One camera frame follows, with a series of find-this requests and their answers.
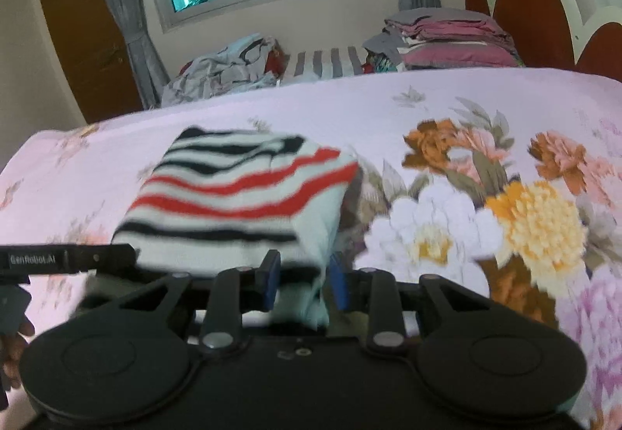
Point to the brown wooden door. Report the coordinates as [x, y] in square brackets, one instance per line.
[82, 36]

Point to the pile of crumpled clothes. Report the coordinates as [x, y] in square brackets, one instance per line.
[218, 70]

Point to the scalloped brown headboard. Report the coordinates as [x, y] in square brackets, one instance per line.
[534, 7]

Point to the colourful printed cloth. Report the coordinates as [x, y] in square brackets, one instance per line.
[384, 63]

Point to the striped knit sweater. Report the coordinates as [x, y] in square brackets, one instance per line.
[233, 196]

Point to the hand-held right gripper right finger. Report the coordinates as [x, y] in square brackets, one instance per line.
[338, 282]

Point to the grey striped pillow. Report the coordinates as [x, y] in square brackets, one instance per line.
[320, 63]

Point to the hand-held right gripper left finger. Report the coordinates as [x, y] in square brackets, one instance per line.
[272, 279]

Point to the floral bed sheet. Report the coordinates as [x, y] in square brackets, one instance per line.
[340, 109]

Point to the long grey curtain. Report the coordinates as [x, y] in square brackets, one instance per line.
[126, 22]

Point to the stack of folded clothes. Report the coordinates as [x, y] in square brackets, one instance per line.
[447, 41]

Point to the person's left hand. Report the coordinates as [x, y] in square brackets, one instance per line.
[14, 347]

